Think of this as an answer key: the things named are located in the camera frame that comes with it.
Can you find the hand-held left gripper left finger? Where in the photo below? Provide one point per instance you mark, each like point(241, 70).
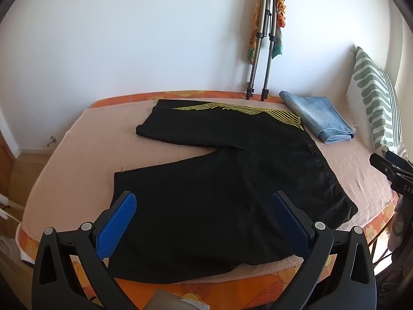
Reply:
point(119, 222)

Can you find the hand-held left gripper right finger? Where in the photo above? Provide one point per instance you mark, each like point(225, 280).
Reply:
point(290, 229)

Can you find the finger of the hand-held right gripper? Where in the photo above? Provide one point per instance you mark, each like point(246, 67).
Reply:
point(384, 164)
point(400, 157)

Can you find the black pants with yellow print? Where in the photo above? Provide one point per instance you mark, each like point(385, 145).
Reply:
point(209, 200)

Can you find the green and white patterned cloth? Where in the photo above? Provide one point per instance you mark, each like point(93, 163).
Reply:
point(374, 103)

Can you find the folded blue jeans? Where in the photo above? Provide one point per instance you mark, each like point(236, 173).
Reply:
point(319, 116)

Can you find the grey cloth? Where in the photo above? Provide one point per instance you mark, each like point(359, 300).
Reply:
point(174, 302)

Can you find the metal door stopper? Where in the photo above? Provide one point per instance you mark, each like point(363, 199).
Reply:
point(51, 140)

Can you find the wooden door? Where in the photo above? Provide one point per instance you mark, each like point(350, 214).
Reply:
point(5, 164)

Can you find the grey metal tripod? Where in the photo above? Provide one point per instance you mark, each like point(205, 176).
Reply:
point(267, 71)

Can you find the colourful patterned scarf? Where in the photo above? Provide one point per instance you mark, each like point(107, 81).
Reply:
point(280, 9)

